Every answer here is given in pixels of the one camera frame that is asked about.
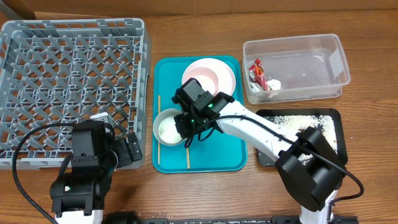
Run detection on wooden chopstick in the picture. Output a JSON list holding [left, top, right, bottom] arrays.
[[186, 148, 190, 169], [157, 95, 161, 165]]

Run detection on white rice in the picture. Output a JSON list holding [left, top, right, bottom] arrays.
[[265, 115, 338, 153]]

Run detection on grey round bowl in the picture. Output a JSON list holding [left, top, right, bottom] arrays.
[[153, 108, 184, 146]]

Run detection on grey plastic dish rack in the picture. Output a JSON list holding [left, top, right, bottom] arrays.
[[1, 18, 151, 170]]

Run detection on small pink bowl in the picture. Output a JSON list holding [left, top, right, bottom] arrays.
[[182, 67, 219, 95]]

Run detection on white napkin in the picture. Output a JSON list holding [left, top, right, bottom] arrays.
[[249, 64, 281, 91]]

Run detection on large white round plate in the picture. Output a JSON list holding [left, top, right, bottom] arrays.
[[183, 58, 236, 95]]

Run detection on clear plastic waste bin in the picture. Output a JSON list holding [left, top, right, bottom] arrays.
[[243, 34, 351, 104]]

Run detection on white paper cup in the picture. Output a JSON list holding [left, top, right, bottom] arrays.
[[159, 117, 183, 145]]

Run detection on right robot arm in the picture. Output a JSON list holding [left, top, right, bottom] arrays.
[[172, 78, 346, 223]]

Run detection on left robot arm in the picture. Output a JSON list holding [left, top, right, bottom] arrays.
[[50, 120, 143, 223]]

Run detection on black rectangular tray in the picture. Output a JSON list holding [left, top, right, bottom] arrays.
[[256, 108, 348, 163]]

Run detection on red snack wrapper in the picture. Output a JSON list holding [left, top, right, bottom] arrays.
[[251, 58, 269, 91]]

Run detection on teal serving tray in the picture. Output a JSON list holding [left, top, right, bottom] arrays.
[[152, 57, 248, 174]]

